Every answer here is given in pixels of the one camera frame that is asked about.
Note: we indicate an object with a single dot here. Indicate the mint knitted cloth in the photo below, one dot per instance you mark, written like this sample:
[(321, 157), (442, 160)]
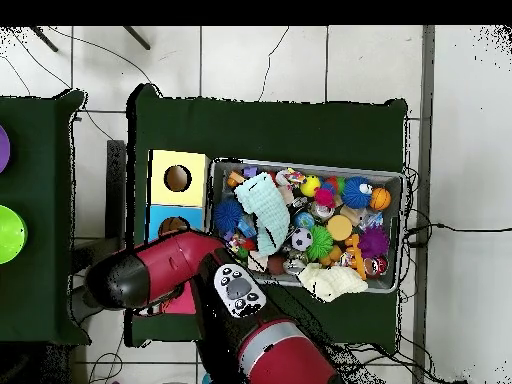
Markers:
[(264, 208)]

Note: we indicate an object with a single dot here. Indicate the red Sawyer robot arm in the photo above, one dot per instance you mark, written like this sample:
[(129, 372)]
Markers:
[(288, 360)]

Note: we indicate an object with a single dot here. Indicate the clear mesh toy bin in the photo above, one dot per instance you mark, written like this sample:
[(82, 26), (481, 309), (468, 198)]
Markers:
[(219, 184)]

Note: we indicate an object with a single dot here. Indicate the wooden three-hole box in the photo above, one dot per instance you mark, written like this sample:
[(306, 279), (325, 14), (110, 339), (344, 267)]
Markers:
[(160, 192)]

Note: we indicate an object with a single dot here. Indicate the blue spiky rubber ball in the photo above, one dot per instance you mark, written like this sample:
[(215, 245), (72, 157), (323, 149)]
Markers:
[(228, 214)]

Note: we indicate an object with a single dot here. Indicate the black and white soccer ball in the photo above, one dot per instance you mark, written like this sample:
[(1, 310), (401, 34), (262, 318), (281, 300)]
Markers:
[(302, 238)]

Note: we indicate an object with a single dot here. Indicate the pink spiky rubber ball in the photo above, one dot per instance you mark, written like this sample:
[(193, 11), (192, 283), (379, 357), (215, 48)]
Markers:
[(324, 196)]

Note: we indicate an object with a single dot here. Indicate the small green spiky ball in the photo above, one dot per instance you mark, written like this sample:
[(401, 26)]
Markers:
[(320, 242)]

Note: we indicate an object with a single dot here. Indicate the orange toy burger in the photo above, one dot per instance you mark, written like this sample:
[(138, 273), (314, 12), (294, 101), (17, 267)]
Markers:
[(339, 227)]

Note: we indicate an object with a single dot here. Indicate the dark green tablecloth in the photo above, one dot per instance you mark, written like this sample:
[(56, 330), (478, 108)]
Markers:
[(40, 280), (260, 128)]

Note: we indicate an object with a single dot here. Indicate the blue googly-eyed spiky ball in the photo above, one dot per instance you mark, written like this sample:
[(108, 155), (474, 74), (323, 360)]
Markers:
[(356, 192)]

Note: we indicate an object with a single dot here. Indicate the cream knitted cloth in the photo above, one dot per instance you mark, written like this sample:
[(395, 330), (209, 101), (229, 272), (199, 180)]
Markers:
[(332, 282)]

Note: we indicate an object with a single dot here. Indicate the purple spiky rubber ball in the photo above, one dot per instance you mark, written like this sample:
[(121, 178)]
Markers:
[(374, 242)]

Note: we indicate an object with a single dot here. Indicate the orange basketball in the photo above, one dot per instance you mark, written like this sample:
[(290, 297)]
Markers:
[(380, 198)]

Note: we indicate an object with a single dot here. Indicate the black upright panel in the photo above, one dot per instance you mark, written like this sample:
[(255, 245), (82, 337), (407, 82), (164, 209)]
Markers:
[(116, 180)]

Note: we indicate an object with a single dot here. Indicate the cyan ball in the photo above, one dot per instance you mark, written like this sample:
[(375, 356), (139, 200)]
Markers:
[(206, 380)]

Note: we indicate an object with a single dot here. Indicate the black tripod leg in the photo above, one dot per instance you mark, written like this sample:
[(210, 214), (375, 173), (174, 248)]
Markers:
[(44, 38), (136, 38)]

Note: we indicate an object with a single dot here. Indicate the lime green bowl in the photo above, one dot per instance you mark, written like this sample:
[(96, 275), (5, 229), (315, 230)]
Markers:
[(12, 236)]

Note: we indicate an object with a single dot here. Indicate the purple bowl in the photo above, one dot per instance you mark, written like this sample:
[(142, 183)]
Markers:
[(3, 150)]

